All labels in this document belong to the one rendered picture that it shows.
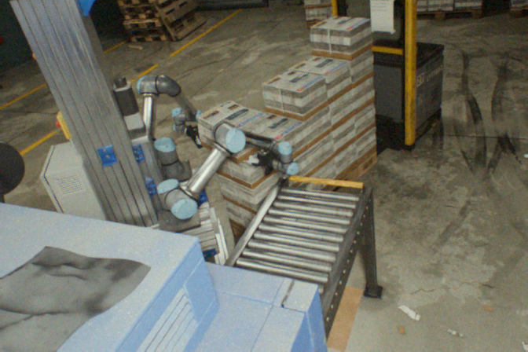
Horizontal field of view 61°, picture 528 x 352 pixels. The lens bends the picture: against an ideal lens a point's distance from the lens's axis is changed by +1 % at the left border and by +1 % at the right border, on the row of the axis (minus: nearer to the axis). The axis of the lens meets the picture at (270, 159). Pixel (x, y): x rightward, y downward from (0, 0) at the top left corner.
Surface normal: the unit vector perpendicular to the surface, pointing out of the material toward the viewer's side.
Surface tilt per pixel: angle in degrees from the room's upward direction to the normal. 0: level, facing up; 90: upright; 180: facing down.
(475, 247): 0
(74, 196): 90
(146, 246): 1
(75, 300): 15
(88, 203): 90
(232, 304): 0
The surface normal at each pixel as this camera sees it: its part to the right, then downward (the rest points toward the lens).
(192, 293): 0.91, 0.08
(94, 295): -0.04, -0.69
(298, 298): -0.16, -0.84
